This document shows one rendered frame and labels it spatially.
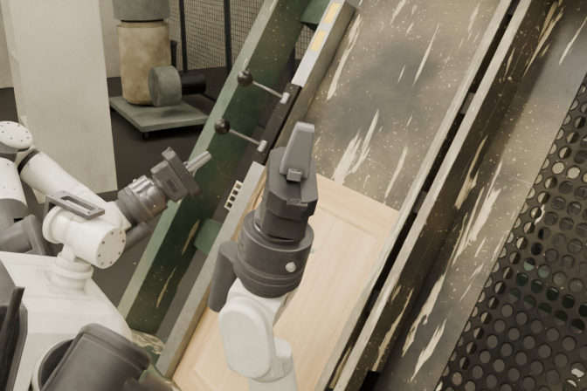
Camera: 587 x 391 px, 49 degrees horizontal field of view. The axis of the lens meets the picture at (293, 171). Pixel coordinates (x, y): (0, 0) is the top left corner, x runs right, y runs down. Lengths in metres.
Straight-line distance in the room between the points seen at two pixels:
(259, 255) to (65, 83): 4.21
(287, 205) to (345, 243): 0.57
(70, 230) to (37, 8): 3.85
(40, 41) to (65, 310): 3.95
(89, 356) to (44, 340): 0.11
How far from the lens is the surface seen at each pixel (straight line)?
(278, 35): 1.70
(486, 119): 1.12
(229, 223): 1.49
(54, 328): 0.94
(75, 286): 1.03
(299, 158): 0.71
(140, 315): 1.74
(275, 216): 0.71
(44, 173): 1.42
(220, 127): 1.44
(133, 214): 1.37
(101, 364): 0.84
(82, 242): 0.99
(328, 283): 1.25
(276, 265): 0.75
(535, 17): 1.17
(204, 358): 1.48
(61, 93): 4.90
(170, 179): 1.39
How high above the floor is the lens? 1.83
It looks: 20 degrees down
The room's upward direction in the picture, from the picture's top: straight up
